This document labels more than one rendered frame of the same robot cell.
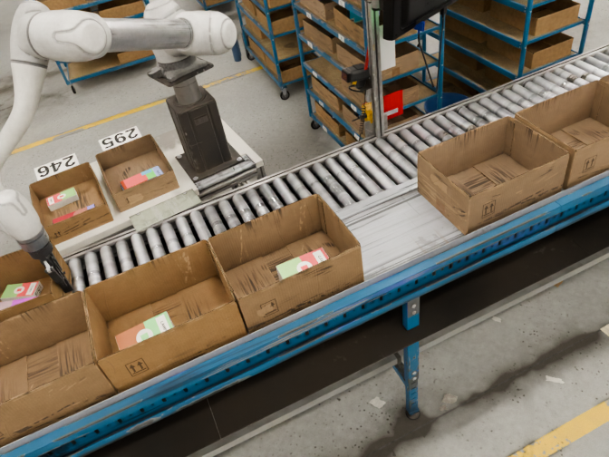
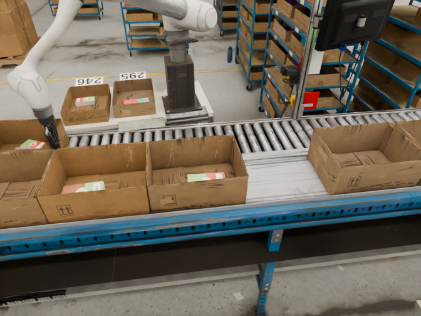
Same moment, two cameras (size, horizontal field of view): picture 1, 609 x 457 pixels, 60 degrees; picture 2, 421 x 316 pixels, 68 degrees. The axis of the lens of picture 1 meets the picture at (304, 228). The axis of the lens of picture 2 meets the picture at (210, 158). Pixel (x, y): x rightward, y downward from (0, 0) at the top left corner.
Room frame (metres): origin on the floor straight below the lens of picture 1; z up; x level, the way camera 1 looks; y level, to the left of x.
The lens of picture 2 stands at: (0.17, -0.15, 1.85)
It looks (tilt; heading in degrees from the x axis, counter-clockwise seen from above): 38 degrees down; 9
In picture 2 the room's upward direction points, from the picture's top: straight up
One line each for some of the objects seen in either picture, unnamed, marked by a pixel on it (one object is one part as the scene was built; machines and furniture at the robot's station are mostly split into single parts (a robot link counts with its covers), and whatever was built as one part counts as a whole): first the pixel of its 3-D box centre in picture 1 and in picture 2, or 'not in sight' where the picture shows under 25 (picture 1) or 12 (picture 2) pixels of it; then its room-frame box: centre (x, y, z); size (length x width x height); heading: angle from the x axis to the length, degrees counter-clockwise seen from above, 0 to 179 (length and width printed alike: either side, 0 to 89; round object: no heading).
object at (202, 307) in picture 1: (166, 312); (101, 181); (1.05, 0.45, 0.96); 0.39 x 0.29 x 0.17; 107
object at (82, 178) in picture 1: (70, 201); (88, 103); (1.95, 1.00, 0.80); 0.38 x 0.28 x 0.10; 20
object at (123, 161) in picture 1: (136, 170); (134, 96); (2.09, 0.71, 0.80); 0.38 x 0.28 x 0.10; 21
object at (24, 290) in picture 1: (22, 293); (34, 146); (1.46, 1.10, 0.77); 0.13 x 0.07 x 0.04; 83
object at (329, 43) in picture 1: (338, 28); (292, 51); (3.26, -0.45, 0.79); 0.40 x 0.30 x 0.10; 18
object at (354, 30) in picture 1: (373, 19); (316, 46); (2.81, -0.59, 0.99); 0.40 x 0.30 x 0.10; 13
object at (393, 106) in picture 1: (388, 107); (306, 101); (2.12, -0.49, 0.85); 0.16 x 0.01 x 0.13; 107
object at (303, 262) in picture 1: (307, 275); (207, 187); (1.13, 0.02, 0.92); 0.16 x 0.11 x 0.07; 105
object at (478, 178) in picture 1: (488, 172); (362, 157); (1.39, -0.66, 0.97); 0.39 x 0.29 x 0.17; 107
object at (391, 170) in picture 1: (394, 173); (297, 144); (1.79, -0.43, 0.72); 0.52 x 0.05 x 0.05; 17
